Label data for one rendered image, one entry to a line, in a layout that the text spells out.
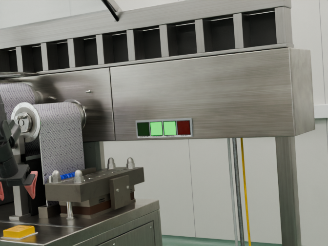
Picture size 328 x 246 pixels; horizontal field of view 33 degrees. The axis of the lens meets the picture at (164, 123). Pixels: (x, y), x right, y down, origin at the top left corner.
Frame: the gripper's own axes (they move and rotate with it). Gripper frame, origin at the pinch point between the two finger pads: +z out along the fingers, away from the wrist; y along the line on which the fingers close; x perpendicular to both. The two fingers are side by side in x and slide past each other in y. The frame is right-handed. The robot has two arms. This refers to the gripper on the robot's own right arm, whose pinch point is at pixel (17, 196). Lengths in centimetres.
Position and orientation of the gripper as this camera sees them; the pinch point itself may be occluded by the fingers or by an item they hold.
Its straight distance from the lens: 169.2
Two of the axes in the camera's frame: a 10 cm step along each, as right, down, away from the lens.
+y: -9.9, 0.7, 1.6
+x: -1.0, 5.5, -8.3
